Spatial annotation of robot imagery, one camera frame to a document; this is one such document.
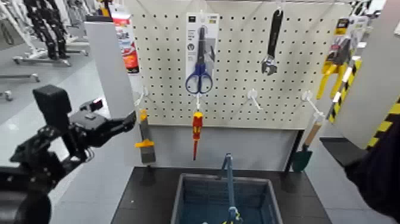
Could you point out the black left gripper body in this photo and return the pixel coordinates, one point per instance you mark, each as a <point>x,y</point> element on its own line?
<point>90,128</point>

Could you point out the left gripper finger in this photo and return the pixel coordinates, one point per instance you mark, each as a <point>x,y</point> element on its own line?
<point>123,122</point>
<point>92,105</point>

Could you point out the red glue tube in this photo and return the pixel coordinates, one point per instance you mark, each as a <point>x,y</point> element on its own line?
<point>126,40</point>

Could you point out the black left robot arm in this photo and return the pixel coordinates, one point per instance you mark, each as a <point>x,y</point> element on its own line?
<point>34,175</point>

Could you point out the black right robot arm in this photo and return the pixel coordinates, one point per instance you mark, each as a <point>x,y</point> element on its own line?
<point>378,175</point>

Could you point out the teal crate grey rim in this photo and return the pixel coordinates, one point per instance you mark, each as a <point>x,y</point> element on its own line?
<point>190,200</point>

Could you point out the grey partition panel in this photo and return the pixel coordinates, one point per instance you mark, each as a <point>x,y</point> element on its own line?
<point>109,78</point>

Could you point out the white pegboard hook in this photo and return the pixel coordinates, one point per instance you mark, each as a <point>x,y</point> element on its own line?
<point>253,95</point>
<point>309,98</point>
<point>197,101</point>
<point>142,94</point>

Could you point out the grey yellow scraper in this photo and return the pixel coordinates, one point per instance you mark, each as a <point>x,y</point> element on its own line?
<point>146,150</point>

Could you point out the white metal stand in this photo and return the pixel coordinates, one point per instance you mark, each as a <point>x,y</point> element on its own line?
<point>40,58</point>

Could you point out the red yellow screwdriver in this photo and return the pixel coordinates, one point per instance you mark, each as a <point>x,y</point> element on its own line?
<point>197,125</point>

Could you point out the black humanoid robot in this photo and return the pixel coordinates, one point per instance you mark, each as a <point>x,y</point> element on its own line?
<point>47,28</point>

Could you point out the blue scissors in pack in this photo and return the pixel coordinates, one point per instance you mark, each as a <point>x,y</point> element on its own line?
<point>200,65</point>

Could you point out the white pegboard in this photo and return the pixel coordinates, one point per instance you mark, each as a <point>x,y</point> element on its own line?
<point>243,103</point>

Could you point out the grey metal back panel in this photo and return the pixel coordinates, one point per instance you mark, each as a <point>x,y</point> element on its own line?
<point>250,147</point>

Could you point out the yellow striped tape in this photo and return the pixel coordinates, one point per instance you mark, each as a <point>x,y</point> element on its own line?
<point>232,219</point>

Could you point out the black adjustable wrench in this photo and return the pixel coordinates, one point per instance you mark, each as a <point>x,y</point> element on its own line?
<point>273,37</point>

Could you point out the grey partition with hazard tape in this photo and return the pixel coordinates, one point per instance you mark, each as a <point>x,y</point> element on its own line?
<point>375,78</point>

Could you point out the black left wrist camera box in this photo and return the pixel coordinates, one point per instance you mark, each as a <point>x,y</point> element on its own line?
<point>52,104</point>

